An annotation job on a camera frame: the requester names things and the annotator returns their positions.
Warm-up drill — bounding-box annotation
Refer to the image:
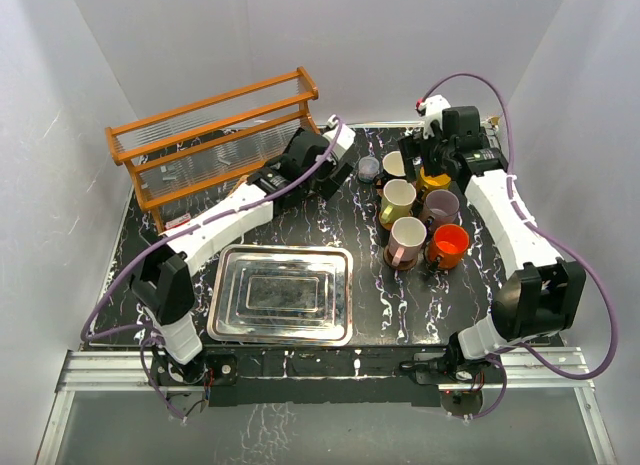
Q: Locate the black white mug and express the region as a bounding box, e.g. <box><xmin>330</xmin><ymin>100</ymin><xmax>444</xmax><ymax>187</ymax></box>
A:
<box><xmin>374</xmin><ymin>151</ymin><xmax>407</xmax><ymax>190</ymax></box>

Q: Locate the yellow mug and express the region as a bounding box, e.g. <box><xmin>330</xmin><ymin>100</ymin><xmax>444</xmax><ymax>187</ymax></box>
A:
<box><xmin>416</xmin><ymin>167</ymin><xmax>451</xmax><ymax>199</ymax></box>

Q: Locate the green handled white mug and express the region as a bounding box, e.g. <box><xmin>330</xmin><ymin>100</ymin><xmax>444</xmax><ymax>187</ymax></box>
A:
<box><xmin>378</xmin><ymin>179</ymin><xmax>417</xmax><ymax>230</ymax></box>

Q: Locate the purple mug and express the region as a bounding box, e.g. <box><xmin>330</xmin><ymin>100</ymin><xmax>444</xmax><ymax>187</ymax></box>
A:
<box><xmin>418</xmin><ymin>189</ymin><xmax>460</xmax><ymax>233</ymax></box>

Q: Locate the pink handled white mug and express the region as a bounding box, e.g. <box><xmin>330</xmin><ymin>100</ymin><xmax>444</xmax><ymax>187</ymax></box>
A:
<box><xmin>388</xmin><ymin>217</ymin><xmax>427</xmax><ymax>264</ymax></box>

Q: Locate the orange-red mug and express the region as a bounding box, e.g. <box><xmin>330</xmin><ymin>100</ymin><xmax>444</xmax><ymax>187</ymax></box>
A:
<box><xmin>425</xmin><ymin>224</ymin><xmax>470</xmax><ymax>272</ymax></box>

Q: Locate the dark wooden coaster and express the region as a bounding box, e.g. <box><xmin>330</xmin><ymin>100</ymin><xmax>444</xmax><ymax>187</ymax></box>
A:
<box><xmin>383</xmin><ymin>246</ymin><xmax>419</xmax><ymax>271</ymax></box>

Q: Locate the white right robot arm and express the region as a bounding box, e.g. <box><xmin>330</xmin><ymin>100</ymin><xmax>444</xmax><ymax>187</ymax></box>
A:
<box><xmin>399</xmin><ymin>96</ymin><xmax>586</xmax><ymax>382</ymax></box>

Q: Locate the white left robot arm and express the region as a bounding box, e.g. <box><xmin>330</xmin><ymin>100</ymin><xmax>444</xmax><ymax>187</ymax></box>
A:
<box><xmin>128</xmin><ymin>125</ymin><xmax>356</xmax><ymax>384</ymax></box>

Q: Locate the small clear plastic jar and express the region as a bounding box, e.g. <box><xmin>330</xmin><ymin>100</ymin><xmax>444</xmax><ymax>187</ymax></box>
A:
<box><xmin>357</xmin><ymin>156</ymin><xmax>380</xmax><ymax>183</ymax></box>

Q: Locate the silver metal tray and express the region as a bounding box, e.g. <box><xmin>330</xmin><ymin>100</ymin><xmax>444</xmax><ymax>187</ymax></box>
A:
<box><xmin>207</xmin><ymin>244</ymin><xmax>353</xmax><ymax>347</ymax></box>

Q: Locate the orange wooden shelf rack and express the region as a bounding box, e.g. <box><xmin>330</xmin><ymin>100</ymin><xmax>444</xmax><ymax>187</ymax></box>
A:
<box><xmin>105</xmin><ymin>67</ymin><xmax>319</xmax><ymax>232</ymax></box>

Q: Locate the red white small box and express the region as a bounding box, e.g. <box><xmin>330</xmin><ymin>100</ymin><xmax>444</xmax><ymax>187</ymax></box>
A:
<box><xmin>165</xmin><ymin>213</ymin><xmax>191</xmax><ymax>231</ymax></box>

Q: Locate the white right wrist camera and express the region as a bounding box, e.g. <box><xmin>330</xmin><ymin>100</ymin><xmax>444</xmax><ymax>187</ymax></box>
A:
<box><xmin>416</xmin><ymin>95</ymin><xmax>451</xmax><ymax>139</ymax></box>

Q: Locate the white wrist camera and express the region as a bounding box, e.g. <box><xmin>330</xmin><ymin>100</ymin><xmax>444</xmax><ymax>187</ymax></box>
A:
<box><xmin>416</xmin><ymin>95</ymin><xmax>451</xmax><ymax>139</ymax></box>
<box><xmin>322</xmin><ymin>114</ymin><xmax>355</xmax><ymax>160</ymax></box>

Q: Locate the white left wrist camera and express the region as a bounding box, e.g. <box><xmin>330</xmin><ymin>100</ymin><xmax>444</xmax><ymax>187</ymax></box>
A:
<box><xmin>322</xmin><ymin>114</ymin><xmax>355</xmax><ymax>160</ymax></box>

